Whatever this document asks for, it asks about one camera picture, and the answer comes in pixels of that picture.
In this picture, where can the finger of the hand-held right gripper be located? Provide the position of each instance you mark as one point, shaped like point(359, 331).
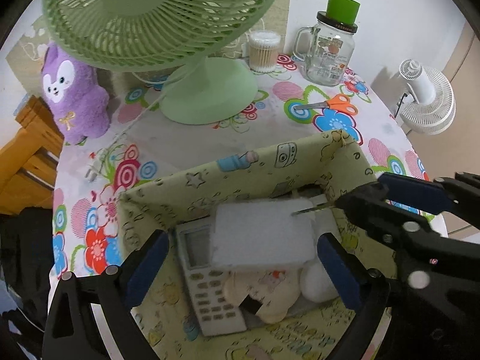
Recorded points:
point(375, 210)
point(408, 191)

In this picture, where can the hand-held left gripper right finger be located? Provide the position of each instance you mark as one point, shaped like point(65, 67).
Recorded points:
point(339, 270)

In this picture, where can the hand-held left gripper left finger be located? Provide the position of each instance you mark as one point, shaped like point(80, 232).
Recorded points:
point(146, 266)

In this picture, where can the white round object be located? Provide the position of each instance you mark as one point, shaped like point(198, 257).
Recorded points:
point(315, 285)

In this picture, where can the white remote control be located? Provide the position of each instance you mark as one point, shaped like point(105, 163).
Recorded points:
point(213, 300)

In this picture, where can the white rectangular block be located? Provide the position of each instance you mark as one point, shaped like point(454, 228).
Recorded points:
point(262, 232)

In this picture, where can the yellow printed fabric storage box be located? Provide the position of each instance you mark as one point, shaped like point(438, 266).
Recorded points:
point(232, 168)

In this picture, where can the small white fan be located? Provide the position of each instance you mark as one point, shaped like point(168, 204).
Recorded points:
point(431, 108)

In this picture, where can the black clothing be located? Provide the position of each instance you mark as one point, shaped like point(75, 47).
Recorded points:
point(22, 251)

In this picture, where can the glass mug jar green lid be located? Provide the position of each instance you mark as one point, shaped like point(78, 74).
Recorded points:
point(326, 63)

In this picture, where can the wooden chair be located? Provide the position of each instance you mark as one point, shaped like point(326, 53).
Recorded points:
point(26, 157)

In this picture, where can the purple plush toy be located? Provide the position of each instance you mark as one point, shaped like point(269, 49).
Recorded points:
point(75, 108)

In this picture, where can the green table fan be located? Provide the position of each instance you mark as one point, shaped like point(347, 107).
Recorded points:
point(210, 90)

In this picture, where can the cotton swab container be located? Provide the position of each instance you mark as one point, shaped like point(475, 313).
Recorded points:
point(264, 54)

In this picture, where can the beige rabbit wall poster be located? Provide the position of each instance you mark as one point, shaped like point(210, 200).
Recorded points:
point(32, 41)

